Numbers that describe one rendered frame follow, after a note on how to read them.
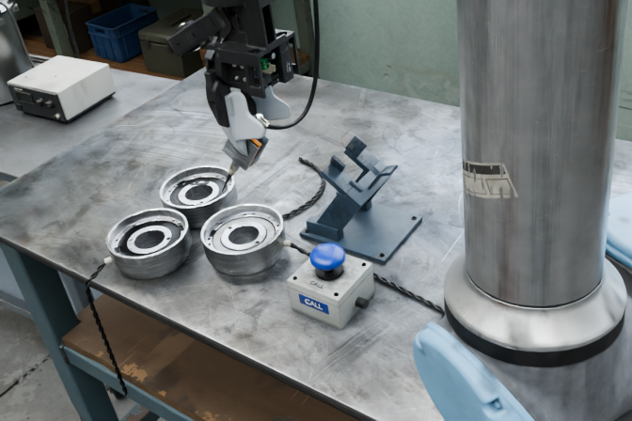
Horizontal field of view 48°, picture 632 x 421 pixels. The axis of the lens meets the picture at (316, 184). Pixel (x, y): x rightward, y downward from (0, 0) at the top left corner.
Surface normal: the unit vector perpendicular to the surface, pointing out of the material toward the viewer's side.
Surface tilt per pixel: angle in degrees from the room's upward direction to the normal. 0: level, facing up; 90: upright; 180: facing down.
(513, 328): 43
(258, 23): 90
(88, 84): 90
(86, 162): 0
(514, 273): 89
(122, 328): 0
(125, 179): 0
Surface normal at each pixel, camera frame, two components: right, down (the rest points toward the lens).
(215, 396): -0.11, -0.83
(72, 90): 0.85, 0.21
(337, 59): -0.58, 0.51
